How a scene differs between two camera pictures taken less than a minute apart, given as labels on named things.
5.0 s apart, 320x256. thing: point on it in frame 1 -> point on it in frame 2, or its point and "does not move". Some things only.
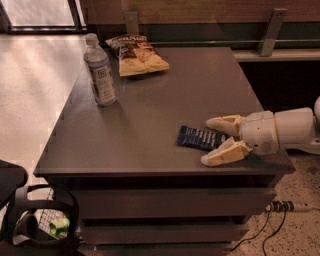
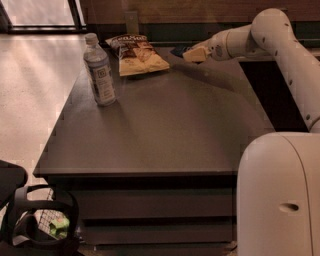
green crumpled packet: x=59 y=227 does not move
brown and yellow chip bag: x=137 y=55 does not move
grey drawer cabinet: x=142 y=193 does not move
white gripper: x=258 y=130 -> x=216 y=50
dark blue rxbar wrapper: x=193 y=137 -> x=180 y=50
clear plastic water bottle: x=99 y=68 does not move
